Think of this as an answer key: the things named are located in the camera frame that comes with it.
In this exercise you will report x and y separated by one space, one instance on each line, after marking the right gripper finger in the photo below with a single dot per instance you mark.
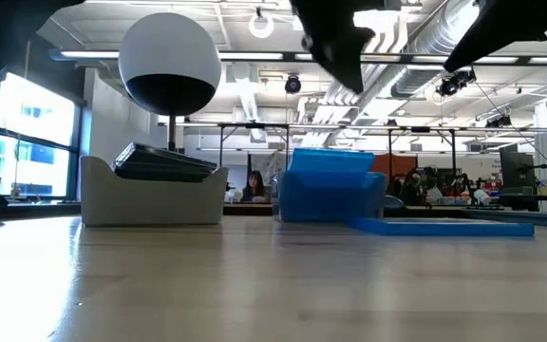
515 21
335 43

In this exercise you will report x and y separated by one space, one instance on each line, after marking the orange partition panel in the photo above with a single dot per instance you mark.
397 164

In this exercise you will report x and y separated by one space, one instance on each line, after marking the black monitor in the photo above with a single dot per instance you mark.
516 168

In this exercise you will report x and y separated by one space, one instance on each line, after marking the clear plastic bin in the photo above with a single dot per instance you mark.
385 195

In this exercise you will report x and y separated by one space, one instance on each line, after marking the person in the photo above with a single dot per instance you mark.
255 187

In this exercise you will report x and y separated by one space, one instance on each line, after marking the white and black dome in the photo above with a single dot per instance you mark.
169 47

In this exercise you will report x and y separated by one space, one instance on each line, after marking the white cup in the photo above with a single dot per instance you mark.
482 197

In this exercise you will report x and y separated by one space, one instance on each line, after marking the dark dome pole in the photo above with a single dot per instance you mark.
172 133

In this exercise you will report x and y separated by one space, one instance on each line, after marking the background workbench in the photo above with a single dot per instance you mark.
250 209

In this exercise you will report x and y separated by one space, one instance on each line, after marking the beige plastic bin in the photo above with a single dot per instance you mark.
155 204

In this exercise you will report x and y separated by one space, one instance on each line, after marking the large glass window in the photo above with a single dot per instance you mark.
36 133

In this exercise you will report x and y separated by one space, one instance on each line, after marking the black ceiling camera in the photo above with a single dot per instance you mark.
293 84

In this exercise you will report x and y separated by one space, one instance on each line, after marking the overhead frame bar with lights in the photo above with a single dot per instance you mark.
254 56

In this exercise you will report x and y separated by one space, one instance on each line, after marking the silver ventilation duct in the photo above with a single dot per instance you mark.
420 47

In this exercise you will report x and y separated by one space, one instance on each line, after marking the black overhead camera rig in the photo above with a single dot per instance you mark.
454 83

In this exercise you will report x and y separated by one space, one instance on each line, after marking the black frame stand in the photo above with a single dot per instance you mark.
420 129
254 126

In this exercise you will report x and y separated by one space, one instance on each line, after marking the dark blue rail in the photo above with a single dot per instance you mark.
539 218

